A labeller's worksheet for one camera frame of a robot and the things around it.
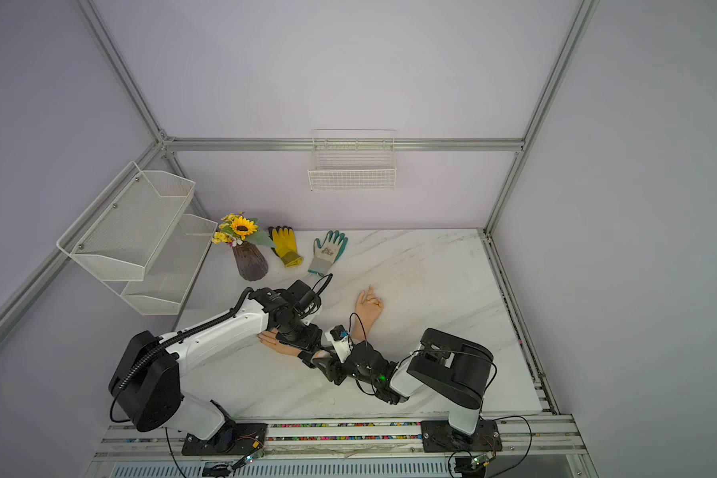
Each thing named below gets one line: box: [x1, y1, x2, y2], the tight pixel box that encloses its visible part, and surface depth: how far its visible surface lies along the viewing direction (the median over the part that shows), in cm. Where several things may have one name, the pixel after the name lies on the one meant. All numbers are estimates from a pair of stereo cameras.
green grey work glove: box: [307, 230, 349, 277], surface depth 114 cm
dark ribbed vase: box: [232, 240, 269, 282], surface depth 104 cm
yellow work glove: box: [267, 225, 304, 268], surface depth 116 cm
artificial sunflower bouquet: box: [211, 211, 276, 248], surface depth 90 cm
